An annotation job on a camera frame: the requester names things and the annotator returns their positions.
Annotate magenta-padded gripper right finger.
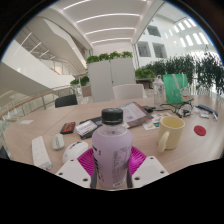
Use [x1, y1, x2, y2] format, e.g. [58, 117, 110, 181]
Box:
[126, 145, 170, 189]

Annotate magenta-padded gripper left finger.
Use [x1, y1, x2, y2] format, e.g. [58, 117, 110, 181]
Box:
[54, 147, 98, 188]

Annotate purple drink bottle black cap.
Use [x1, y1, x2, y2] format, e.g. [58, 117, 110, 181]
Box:
[91, 107, 134, 190]

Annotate clear plastic water bottle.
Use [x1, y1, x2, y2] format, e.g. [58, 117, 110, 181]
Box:
[152, 74, 167, 108]

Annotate small grey computer mouse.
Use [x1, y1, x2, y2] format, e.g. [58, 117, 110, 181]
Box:
[51, 133, 66, 151]

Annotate cream yellow mug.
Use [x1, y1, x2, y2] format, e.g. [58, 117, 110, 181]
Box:
[156, 115, 186, 154]

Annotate black notebook with white card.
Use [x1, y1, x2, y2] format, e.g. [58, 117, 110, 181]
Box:
[75, 116, 103, 140]

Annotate colourful sticker sheet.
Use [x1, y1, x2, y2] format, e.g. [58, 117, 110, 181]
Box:
[142, 113, 173, 131]

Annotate black power bank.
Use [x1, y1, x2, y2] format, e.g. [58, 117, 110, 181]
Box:
[141, 105, 156, 113]

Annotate flat round red coaster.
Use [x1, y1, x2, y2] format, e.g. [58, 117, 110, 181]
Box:
[193, 124, 207, 137]

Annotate black office chair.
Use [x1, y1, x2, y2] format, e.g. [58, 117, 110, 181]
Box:
[54, 94, 79, 109]

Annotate black chair with red base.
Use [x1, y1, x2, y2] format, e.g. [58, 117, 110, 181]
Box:
[0, 146, 10, 160]

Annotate white chair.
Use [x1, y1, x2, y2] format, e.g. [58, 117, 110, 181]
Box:
[112, 83, 145, 101]

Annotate dark blue keyboard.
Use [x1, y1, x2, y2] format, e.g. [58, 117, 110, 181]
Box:
[196, 104, 219, 118]

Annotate green tote bag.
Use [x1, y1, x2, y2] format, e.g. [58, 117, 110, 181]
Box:
[162, 73, 190, 105]

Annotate potted plant in planter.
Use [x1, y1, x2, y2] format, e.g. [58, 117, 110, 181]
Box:
[69, 75, 91, 98]

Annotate white cabinet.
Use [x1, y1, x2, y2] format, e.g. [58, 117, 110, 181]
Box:
[87, 58, 137, 103]

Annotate green hedge plant row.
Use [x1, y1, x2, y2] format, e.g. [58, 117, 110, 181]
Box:
[134, 46, 224, 96]

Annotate green plants atop cabinet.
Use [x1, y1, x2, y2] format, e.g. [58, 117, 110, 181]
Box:
[86, 50, 134, 65]

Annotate black tangled cable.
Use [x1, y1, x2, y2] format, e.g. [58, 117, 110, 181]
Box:
[159, 102, 193, 118]

